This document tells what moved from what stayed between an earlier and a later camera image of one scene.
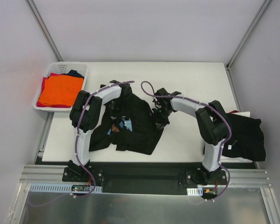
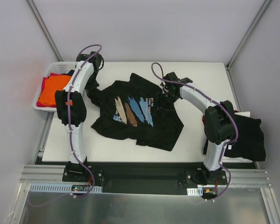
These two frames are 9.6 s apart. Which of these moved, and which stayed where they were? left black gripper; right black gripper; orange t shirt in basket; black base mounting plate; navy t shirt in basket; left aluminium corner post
Moved: right black gripper; left black gripper
Stayed: orange t shirt in basket; navy t shirt in basket; black base mounting plate; left aluminium corner post
